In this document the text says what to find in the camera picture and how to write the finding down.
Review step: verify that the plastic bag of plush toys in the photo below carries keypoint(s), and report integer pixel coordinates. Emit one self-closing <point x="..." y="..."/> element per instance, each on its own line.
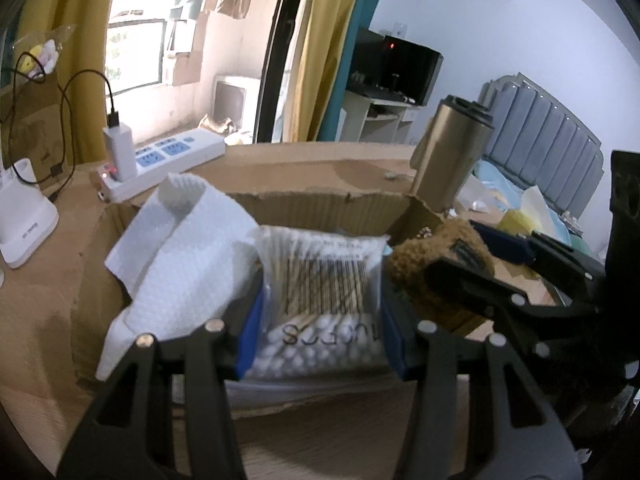
<point x="42" y="55"/>

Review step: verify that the light blue bed sheet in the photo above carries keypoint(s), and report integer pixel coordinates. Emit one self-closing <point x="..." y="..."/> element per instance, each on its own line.
<point x="500" y="175"/>

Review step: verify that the brown plush toy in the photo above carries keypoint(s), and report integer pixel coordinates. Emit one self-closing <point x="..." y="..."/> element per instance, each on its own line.
<point x="415" y="260"/>

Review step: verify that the white washing machine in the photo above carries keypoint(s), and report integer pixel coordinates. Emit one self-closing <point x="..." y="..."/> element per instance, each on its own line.
<point x="232" y="102"/>

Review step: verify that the white wall socket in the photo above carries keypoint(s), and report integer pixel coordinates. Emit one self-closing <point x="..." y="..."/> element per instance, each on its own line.
<point x="400" y="29"/>

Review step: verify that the brown cardboard box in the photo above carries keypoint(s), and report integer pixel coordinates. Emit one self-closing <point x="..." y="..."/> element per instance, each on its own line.
<point x="300" y="210"/>

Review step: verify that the brown cardboard sheet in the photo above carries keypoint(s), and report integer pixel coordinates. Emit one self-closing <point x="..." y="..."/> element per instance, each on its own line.
<point x="30" y="130"/>

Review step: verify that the black door frame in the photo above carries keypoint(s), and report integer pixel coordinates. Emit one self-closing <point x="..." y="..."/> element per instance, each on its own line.
<point x="280" y="50"/>

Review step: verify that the steel tumbler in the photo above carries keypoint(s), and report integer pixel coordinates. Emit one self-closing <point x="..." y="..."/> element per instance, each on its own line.
<point x="450" y="160"/>

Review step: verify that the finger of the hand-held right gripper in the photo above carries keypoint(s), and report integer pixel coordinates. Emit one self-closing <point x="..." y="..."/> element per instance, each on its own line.
<point x="505" y="246"/>
<point x="465" y="285"/>

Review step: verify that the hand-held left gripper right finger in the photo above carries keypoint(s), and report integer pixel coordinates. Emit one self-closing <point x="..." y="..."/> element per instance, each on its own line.
<point x="395" y="335"/>

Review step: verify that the cotton swab packet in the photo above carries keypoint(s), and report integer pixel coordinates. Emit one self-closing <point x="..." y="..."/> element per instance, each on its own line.
<point x="320" y="285"/>

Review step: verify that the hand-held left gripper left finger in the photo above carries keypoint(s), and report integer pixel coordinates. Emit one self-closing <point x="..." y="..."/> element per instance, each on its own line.
<point x="250" y="335"/>

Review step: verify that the yellow curtain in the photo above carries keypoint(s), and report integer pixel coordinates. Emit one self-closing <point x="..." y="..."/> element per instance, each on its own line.
<point x="325" y="50"/>

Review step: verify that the white power strip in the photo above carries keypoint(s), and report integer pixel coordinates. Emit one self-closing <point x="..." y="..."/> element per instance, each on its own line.
<point x="170" y="152"/>

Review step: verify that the white paper towel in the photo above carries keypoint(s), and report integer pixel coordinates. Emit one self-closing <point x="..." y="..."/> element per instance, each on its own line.
<point x="175" y="260"/>

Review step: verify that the yellow tissue pack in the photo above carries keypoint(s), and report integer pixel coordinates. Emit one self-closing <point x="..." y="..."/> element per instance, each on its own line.
<point x="517" y="220"/>

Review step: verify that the clear plastic bag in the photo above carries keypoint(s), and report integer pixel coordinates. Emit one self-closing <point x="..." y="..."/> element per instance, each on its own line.
<point x="475" y="197"/>

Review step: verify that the white television cabinet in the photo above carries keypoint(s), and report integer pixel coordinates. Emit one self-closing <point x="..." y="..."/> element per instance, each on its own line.
<point x="365" y="120"/>

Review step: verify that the teal curtain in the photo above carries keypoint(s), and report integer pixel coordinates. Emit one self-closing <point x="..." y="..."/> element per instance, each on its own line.
<point x="355" y="20"/>

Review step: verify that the grey padded headboard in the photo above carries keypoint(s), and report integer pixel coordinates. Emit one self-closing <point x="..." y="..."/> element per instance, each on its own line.
<point x="540" y="130"/>

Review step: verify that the black television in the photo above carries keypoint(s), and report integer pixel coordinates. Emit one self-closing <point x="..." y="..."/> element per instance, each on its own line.
<point x="400" y="70"/>

